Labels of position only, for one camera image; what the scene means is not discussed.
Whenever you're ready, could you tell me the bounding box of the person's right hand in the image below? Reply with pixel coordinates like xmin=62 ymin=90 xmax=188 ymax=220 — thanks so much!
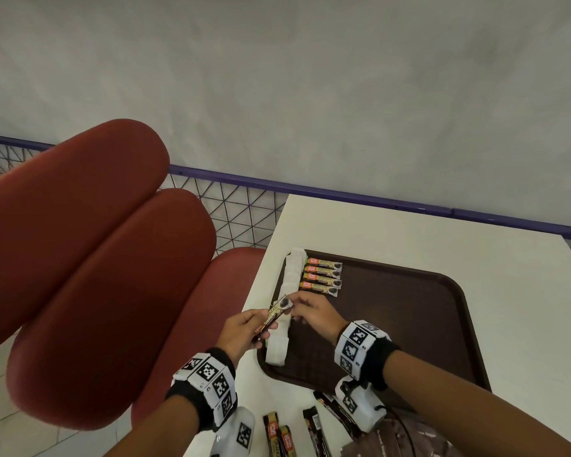
xmin=287 ymin=292 xmax=351 ymax=346

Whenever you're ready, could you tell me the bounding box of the person's left hand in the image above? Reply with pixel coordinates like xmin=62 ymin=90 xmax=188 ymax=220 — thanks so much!
xmin=216 ymin=307 xmax=279 ymax=369

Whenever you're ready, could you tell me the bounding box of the row of white tea bags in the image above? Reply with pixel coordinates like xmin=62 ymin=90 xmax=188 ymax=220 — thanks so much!
xmin=265 ymin=248 xmax=308 ymax=367

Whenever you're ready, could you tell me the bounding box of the brown plastic tray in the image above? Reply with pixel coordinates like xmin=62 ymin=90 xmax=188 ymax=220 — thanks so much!
xmin=256 ymin=249 xmax=492 ymax=410

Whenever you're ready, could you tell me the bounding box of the pile of coffee stick sachets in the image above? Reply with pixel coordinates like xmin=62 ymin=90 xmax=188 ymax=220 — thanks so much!
xmin=263 ymin=390 xmax=362 ymax=457

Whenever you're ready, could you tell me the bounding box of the pile of brown sugar packets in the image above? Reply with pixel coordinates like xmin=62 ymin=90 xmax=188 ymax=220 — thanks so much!
xmin=340 ymin=416 xmax=457 ymax=457

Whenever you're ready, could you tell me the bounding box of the person's left forearm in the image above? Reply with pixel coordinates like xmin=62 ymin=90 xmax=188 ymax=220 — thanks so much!
xmin=104 ymin=394 xmax=200 ymax=457

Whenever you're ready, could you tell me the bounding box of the person's right forearm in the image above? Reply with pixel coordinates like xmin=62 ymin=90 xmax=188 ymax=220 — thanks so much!
xmin=384 ymin=349 xmax=567 ymax=457

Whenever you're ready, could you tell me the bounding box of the right marker wristband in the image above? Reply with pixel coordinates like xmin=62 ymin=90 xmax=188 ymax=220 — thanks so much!
xmin=334 ymin=320 xmax=400 ymax=392

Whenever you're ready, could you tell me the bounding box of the marker wristband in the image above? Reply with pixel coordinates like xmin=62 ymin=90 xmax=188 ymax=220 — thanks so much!
xmin=334 ymin=320 xmax=400 ymax=392
xmin=165 ymin=347 xmax=237 ymax=433

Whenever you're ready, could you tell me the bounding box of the left marker wristband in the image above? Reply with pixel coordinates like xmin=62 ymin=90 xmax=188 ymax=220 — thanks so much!
xmin=165 ymin=347 xmax=237 ymax=433

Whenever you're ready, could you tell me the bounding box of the red padded chair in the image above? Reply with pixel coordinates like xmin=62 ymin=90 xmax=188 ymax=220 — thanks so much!
xmin=0 ymin=118 xmax=267 ymax=432

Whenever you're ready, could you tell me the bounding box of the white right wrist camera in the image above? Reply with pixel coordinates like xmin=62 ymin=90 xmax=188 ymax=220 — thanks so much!
xmin=334 ymin=375 xmax=387 ymax=433

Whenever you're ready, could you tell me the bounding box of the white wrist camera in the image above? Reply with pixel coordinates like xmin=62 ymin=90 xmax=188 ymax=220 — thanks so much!
xmin=209 ymin=406 xmax=257 ymax=457
xmin=334 ymin=375 xmax=387 ymax=433

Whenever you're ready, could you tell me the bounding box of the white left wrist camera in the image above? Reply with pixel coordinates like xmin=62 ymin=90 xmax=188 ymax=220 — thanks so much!
xmin=209 ymin=406 xmax=257 ymax=457

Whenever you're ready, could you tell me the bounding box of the black camera cable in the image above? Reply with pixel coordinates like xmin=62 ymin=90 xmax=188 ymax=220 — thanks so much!
xmin=385 ymin=409 xmax=415 ymax=457

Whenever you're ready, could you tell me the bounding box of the purple wire fence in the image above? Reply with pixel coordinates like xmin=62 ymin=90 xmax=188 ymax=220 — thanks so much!
xmin=0 ymin=133 xmax=571 ymax=267

